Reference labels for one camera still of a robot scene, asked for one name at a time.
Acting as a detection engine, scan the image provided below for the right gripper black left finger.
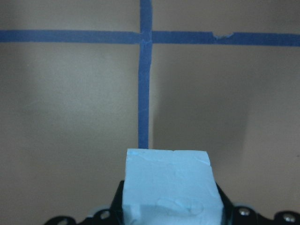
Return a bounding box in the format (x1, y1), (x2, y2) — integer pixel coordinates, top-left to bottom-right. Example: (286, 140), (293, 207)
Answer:
(109, 180), (124, 225)

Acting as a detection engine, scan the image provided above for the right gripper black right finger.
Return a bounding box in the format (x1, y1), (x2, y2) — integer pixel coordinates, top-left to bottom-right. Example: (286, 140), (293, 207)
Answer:
(216, 183), (234, 225)

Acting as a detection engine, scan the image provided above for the light blue foam block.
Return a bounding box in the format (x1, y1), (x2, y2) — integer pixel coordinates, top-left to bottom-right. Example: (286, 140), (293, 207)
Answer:
(122, 149), (223, 225)

